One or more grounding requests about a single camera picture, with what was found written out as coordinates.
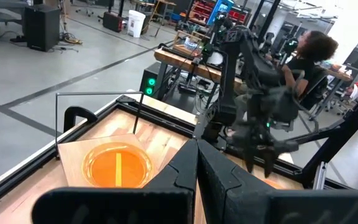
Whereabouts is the person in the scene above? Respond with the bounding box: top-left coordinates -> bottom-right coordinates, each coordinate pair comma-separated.
233,30 -> 340,131

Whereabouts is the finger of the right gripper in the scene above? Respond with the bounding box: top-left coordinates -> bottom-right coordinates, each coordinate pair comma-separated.
243,148 -> 256,174
263,151 -> 277,179

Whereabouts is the small wooden crate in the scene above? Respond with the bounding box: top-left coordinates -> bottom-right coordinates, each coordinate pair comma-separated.
172,30 -> 204,57

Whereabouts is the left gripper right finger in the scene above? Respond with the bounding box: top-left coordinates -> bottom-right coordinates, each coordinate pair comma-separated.
196,139 -> 358,224

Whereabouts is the black office chair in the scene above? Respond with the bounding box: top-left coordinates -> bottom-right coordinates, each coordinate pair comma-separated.
272,67 -> 331,131

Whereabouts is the blue board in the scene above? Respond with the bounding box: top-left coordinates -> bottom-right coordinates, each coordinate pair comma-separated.
208,0 -> 235,26

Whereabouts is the black speaker box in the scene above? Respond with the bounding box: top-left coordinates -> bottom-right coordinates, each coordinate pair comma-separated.
23,4 -> 61,53

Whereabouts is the bundle of floor cables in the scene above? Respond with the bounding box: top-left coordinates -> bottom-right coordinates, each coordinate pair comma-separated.
59,30 -> 83,46

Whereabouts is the white waste bin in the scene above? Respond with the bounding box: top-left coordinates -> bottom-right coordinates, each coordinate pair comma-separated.
127,9 -> 147,39

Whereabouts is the rack with red bins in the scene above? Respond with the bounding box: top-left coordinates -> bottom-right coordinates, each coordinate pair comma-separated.
190,0 -> 248,27

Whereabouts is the orange transparent plate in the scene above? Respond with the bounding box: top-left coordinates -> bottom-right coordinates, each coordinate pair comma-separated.
81,141 -> 154,189

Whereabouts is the black equipment case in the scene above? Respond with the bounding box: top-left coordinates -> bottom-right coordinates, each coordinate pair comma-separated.
102,11 -> 124,33

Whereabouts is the grey table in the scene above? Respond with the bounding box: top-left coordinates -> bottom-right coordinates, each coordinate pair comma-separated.
0,0 -> 30,27

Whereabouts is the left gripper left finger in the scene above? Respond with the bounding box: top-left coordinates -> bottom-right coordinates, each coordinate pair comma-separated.
31,138 -> 199,224

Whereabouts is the computer tower with green lights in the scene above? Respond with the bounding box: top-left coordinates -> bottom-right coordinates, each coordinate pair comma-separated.
139,61 -> 169,101

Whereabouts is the wooden shelf with black frame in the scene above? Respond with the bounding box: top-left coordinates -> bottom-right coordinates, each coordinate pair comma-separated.
55,91 -> 160,188

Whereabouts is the black aluminium table frame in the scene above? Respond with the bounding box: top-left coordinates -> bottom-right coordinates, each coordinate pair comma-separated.
0,79 -> 358,212

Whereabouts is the black table clamp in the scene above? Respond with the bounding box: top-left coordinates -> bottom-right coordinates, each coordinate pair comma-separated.
63,106 -> 99,134

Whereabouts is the wooden workbench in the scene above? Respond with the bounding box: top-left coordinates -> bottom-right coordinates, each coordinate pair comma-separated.
153,46 -> 245,110

